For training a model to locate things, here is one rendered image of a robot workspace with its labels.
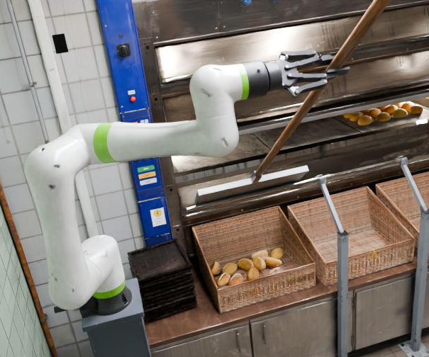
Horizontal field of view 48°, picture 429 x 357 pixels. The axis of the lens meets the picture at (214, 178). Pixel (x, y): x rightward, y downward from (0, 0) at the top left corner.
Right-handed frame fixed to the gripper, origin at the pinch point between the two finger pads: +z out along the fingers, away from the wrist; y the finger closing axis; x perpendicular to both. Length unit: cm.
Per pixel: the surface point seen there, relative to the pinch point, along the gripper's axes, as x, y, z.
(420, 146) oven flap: -152, -11, 129
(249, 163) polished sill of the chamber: -144, -21, 15
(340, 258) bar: -122, 45, 39
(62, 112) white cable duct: -112, -56, -79
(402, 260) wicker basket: -142, 53, 84
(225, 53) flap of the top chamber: -103, -69, 7
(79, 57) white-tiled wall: -97, -76, -65
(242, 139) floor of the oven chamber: -169, -45, 23
